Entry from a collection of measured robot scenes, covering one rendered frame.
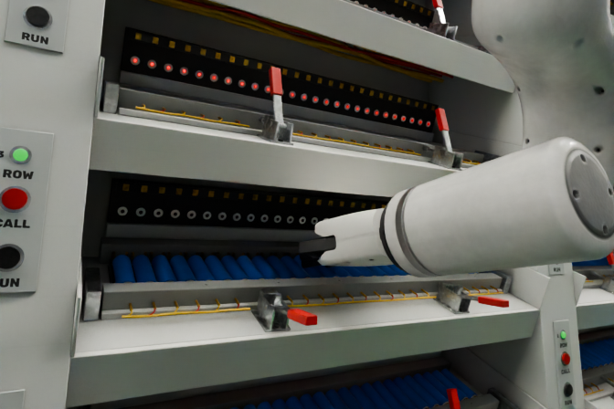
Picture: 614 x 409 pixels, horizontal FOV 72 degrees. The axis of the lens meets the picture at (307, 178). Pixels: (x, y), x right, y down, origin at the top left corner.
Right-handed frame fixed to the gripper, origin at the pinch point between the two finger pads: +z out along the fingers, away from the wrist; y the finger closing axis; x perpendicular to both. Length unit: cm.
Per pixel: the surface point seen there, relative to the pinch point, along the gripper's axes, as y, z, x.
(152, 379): 21.1, -3.8, 11.1
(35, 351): 29.8, -5.1, 7.9
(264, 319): 10.4, -4.0, 7.0
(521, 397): -32.8, -1.4, 21.5
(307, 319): 10.1, -11.7, 7.1
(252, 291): 10.6, -1.7, 4.2
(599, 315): -51, -6, 11
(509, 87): -31.8, -10.2, -25.5
